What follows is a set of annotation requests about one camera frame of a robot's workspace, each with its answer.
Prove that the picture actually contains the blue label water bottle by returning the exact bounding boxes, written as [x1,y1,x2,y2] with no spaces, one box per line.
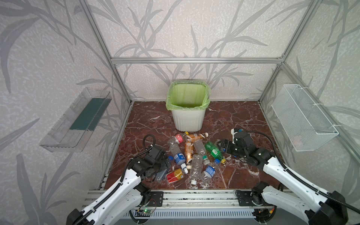
[201,159,220,182]

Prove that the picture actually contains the clear bottle blue label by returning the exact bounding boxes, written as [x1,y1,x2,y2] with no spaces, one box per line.
[170,143,188,174]

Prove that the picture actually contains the aluminium frame profiles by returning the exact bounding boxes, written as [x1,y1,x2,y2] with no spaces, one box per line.
[74,1,360,162]

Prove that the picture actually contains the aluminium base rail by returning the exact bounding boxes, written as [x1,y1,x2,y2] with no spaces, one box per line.
[81,189,282,219]

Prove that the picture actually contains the green soda bottle yellow cap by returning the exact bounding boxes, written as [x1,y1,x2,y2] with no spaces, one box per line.
[204,141,226,164]

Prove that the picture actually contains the clear acrylic wall shelf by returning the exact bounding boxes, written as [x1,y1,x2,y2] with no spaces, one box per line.
[39,88,112,153]

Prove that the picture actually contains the white wire mesh basket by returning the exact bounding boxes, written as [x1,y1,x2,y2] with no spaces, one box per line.
[272,84,339,152]

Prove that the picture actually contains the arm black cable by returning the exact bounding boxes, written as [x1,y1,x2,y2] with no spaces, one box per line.
[247,130,360,214]
[71,133,157,225]

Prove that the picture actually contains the clear bottle pink label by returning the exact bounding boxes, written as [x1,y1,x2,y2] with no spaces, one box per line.
[167,132,188,146]

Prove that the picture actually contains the clear bottle green label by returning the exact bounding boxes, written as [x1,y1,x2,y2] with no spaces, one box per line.
[193,139,210,166]

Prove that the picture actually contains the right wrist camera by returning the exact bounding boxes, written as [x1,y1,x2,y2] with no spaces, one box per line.
[231,127,243,143]

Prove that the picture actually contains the red yellow label bottle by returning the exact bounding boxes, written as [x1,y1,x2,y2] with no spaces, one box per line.
[166,169,184,184]

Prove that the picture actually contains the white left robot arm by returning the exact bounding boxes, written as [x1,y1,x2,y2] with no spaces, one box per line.
[66,145,168,225]

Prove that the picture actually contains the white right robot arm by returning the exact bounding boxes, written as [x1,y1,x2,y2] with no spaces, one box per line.
[217,129,348,225]

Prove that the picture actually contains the white plastic trash bin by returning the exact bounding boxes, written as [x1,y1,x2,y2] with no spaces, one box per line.
[172,109,206,132]

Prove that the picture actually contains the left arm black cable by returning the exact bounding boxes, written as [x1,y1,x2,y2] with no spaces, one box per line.
[71,133,157,225]

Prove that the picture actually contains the orange tea bottle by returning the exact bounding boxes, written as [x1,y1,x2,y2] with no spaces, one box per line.
[186,132,209,143]

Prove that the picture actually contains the dark tinted blue-cap bottle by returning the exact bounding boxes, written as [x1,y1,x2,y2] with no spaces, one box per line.
[155,156,173,181]

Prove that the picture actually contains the brown coffee bottle lying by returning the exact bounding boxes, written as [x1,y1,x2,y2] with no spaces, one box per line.
[185,141,194,170]

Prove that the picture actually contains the tall clear ribbed bottle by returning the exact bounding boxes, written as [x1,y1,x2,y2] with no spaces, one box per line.
[190,154,203,186]

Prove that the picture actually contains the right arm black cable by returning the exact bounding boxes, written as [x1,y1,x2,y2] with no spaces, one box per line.
[247,130,360,214]

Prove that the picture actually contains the green bin liner bag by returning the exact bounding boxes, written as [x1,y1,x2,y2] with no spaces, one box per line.
[166,80,212,111]

